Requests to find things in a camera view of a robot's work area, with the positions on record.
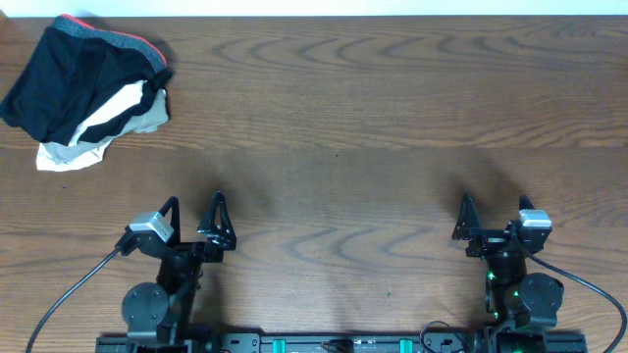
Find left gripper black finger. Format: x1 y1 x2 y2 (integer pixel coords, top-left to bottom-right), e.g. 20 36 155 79
159 196 181 245
197 191 236 250

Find black leggings red grey waistband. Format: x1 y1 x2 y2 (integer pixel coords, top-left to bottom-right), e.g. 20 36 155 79
1 15 168 146

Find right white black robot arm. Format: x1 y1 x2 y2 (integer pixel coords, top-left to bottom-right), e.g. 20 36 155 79
451 194 564 352

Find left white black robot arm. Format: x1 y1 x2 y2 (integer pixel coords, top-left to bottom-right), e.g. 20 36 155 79
115 191 236 352

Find grey folded garment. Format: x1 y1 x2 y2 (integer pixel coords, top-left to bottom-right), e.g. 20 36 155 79
41 87 172 166

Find black folded garment in stack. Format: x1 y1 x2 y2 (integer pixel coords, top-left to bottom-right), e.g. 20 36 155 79
78 69 173 143

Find white printed folded t-shirt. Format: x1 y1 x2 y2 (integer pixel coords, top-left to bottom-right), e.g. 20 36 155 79
68 80 145 146

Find white bottom folded garment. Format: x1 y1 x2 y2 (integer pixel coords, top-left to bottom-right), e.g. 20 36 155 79
35 141 109 172

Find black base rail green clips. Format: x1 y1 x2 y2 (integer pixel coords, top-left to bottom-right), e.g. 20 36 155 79
95 331 588 353

